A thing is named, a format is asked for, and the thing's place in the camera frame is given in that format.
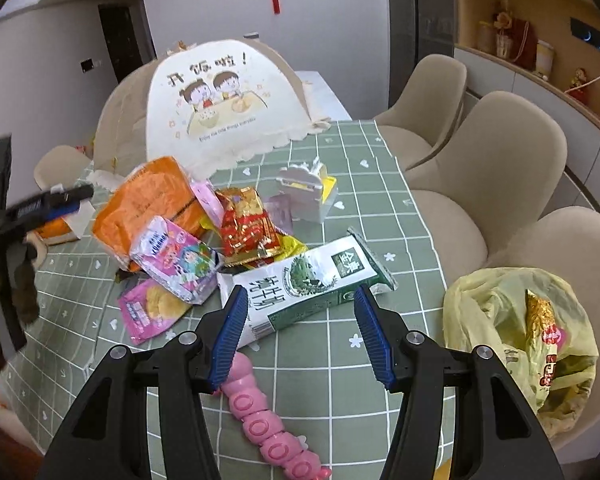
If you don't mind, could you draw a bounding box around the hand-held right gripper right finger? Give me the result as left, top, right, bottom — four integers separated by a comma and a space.
354, 285, 566, 480

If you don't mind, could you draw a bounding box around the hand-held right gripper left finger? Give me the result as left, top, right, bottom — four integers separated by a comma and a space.
35, 285, 251, 480

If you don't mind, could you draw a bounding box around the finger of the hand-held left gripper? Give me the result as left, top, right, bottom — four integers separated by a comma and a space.
7, 185, 96, 231

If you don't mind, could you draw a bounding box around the orange tissue wrapper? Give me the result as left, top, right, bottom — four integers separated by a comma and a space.
91, 156, 206, 273

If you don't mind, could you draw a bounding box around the pink chip packet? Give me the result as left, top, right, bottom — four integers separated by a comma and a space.
117, 277, 188, 346

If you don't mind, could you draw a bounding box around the pink cartoon snack packet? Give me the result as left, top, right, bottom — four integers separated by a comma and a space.
130, 215, 223, 306

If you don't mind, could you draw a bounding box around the green white milk carton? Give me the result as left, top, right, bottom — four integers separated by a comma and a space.
216, 227, 398, 351

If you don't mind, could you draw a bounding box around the yellow plastic bag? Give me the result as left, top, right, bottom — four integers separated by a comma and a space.
442, 267, 598, 436

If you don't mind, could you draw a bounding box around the yellow foil snack wrapper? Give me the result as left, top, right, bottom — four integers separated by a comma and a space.
275, 232, 308, 261

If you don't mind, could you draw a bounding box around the small pink wrapper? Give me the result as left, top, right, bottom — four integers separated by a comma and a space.
190, 180, 226, 231

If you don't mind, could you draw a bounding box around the translucent purple wrapper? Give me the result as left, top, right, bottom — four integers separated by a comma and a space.
262, 192, 296, 236

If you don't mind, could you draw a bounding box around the person's left hand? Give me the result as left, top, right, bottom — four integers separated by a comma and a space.
9, 259, 41, 326

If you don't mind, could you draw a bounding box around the orange tissue pack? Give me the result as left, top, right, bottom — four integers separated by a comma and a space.
30, 207, 90, 247

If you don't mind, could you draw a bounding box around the beige dining chair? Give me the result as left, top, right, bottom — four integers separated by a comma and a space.
34, 145, 93, 196
405, 91, 568, 261
485, 206, 600, 461
372, 54, 468, 171

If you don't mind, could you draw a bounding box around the green checked tablecloth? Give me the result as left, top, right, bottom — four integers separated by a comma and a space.
0, 119, 486, 480

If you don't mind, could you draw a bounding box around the pink caterpillar toy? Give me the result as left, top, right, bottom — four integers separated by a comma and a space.
222, 352, 333, 480

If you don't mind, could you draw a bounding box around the white and yellow toy box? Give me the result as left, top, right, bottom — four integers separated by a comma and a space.
278, 157, 340, 225

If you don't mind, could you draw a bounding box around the dark door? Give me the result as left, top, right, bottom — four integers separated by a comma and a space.
98, 4, 156, 86

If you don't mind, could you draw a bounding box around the cream mesh food cover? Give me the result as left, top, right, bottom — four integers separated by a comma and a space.
92, 35, 333, 186

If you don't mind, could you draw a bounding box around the red figurine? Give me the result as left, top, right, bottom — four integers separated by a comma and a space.
567, 67, 593, 106

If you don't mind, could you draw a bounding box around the white yellow jar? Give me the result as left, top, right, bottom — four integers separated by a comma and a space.
535, 40, 556, 79

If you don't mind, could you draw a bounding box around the dark red gift bag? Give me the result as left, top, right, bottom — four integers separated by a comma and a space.
510, 20, 538, 72

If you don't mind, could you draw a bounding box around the yellow flower vase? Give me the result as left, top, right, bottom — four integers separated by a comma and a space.
492, 0, 515, 57

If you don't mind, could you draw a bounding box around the black device with blue light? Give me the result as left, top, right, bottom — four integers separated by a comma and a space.
570, 17, 600, 58

